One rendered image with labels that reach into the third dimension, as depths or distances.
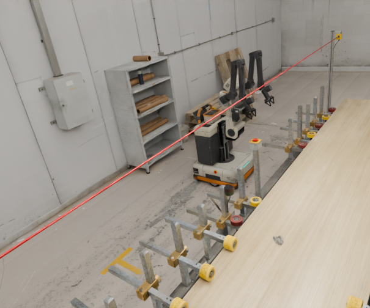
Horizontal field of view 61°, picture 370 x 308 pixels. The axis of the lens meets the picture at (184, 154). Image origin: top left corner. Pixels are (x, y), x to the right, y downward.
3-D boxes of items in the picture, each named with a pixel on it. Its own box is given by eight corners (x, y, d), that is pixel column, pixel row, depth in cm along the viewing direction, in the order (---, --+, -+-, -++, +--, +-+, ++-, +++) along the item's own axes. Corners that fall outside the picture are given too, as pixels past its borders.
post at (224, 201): (224, 242, 230) (218, 186, 209) (227, 239, 232) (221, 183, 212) (229, 244, 228) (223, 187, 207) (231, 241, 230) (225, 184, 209)
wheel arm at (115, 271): (108, 272, 179) (106, 267, 177) (113, 268, 181) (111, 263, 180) (177, 312, 149) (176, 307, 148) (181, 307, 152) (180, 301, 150)
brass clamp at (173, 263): (167, 264, 179) (166, 258, 177) (181, 249, 188) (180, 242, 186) (175, 268, 175) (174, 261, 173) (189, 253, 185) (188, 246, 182)
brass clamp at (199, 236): (192, 238, 196) (191, 231, 194) (204, 225, 205) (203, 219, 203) (200, 241, 192) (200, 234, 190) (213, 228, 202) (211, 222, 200)
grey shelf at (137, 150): (128, 168, 501) (103, 70, 435) (164, 145, 563) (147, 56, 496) (148, 174, 475) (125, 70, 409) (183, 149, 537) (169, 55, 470)
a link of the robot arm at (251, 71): (251, 48, 365) (247, 50, 358) (262, 49, 358) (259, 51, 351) (248, 85, 387) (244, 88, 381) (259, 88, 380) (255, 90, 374)
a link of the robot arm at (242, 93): (240, 58, 332) (235, 61, 324) (245, 58, 328) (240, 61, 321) (242, 98, 351) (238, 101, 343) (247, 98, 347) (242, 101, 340)
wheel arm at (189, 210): (186, 213, 236) (185, 209, 234) (189, 211, 238) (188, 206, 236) (238, 231, 210) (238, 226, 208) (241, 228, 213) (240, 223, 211)
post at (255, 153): (254, 198, 262) (251, 149, 242) (257, 195, 265) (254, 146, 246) (259, 199, 259) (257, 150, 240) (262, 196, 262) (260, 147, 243)
